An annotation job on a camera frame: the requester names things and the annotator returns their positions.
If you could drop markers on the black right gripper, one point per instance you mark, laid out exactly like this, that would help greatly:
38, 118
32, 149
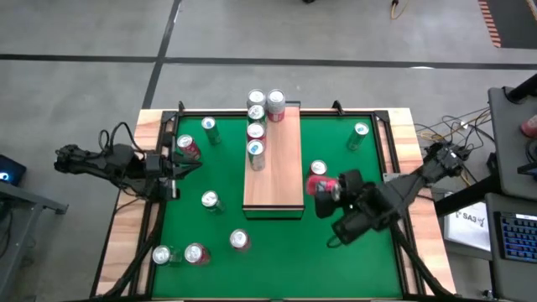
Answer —
365, 214

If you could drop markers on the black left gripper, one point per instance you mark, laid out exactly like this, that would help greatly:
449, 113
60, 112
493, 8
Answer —
155, 163

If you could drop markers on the slim blue silver can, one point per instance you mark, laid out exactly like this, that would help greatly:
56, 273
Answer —
256, 157
358, 134

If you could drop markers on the red Fanta can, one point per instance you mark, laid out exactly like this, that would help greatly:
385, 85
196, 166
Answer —
256, 132
318, 167

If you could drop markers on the silver red soda can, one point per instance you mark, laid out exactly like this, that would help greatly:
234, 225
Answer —
276, 105

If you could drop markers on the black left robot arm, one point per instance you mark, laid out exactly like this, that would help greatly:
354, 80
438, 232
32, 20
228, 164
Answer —
105, 165

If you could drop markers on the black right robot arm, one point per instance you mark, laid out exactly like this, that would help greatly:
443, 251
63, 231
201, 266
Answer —
409, 184

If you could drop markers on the red Coca-Cola can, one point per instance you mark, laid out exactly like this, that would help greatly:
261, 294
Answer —
194, 253

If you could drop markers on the green Sprite can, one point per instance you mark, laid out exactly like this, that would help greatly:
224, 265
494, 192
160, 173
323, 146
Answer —
162, 254

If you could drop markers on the red Coke can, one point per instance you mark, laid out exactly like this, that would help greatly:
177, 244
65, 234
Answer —
239, 239

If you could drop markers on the black desk leg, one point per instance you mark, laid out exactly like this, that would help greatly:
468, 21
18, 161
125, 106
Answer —
461, 197

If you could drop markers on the white SA3 sign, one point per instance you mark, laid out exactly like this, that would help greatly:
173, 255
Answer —
470, 230

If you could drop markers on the grey metal stand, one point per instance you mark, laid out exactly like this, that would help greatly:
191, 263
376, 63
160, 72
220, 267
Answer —
33, 197

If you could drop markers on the black device blue light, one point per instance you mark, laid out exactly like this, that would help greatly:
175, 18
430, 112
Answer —
12, 170

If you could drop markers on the computer keyboard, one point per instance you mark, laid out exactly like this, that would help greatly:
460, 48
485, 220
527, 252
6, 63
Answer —
493, 272

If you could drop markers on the grey desk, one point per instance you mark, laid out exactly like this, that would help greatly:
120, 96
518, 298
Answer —
507, 138

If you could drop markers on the backlit black keyboard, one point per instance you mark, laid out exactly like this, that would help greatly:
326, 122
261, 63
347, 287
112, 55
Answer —
520, 239

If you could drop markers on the black desk gadget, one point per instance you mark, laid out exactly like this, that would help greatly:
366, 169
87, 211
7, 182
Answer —
528, 169

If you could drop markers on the red pink desk object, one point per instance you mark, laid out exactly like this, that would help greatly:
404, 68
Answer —
530, 126

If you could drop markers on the black pole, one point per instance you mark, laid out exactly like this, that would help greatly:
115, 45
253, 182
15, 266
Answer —
524, 89

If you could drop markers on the black floor mat orange stripes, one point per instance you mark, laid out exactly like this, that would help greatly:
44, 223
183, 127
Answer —
516, 21

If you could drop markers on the black metal rig frame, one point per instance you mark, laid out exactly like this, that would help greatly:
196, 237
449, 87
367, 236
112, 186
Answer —
169, 116

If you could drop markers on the wooden shelf black metal frame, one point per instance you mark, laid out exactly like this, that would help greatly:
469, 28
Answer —
281, 184

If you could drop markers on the black frame bracket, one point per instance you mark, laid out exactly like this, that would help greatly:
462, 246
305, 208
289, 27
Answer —
336, 107
181, 107

